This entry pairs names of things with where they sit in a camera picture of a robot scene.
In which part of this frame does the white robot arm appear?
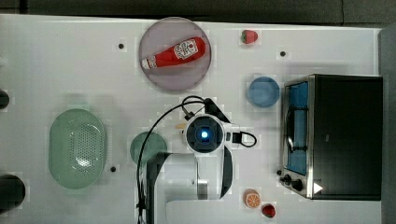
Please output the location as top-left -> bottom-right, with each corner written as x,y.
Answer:
145,114 -> 240,224

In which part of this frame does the green oval strainer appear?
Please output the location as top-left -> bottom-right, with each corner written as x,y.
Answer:
49,108 -> 106,189

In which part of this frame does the green metal cup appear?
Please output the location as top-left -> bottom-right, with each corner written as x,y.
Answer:
130,132 -> 167,166

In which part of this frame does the red ketchup bottle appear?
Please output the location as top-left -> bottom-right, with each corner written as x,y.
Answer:
141,36 -> 205,69

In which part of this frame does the blue round bowl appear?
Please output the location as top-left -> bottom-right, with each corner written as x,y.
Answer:
247,77 -> 280,107

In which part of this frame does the grey round plate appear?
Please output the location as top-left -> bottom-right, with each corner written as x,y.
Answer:
138,17 -> 212,91

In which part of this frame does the red toy strawberry top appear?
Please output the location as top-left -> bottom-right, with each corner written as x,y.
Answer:
241,30 -> 259,44

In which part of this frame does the red toy strawberry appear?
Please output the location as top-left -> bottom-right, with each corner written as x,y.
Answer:
241,30 -> 259,44
262,203 -> 276,218

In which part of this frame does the orange slice toy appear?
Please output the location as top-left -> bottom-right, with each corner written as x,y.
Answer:
243,189 -> 261,208

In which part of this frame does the red toy strawberry bottom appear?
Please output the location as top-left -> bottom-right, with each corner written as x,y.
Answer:
262,203 -> 276,218

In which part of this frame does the black toaster oven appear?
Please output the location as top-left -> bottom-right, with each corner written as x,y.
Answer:
277,74 -> 383,201

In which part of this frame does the black cylindrical cup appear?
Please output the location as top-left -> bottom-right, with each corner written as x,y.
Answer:
0,175 -> 26,214

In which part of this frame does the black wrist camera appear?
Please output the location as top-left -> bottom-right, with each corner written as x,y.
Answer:
204,98 -> 230,123

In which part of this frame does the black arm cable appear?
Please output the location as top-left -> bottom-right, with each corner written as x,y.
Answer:
135,95 -> 258,224

